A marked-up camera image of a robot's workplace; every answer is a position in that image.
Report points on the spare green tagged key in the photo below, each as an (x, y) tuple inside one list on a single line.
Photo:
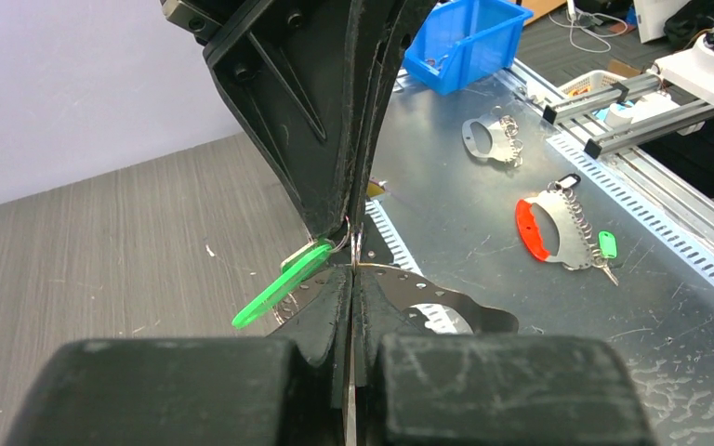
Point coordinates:
[(605, 251)]

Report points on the white basket outside cell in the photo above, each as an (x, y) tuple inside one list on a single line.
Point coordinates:
[(589, 81)]

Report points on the spare metal keyring plate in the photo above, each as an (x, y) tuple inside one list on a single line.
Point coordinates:
[(493, 137)]

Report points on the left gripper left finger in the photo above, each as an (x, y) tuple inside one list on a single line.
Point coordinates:
[(317, 389)]

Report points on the blue plastic bin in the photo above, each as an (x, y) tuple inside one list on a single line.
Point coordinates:
[(461, 42)]

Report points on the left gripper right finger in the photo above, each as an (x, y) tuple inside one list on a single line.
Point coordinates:
[(388, 376)]

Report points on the metal keyring holder plate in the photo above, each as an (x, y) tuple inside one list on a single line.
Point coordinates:
[(456, 329)]

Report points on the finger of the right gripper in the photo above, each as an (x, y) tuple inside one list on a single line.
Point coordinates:
[(387, 42)]

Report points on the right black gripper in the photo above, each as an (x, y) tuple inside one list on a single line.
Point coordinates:
[(281, 68)]

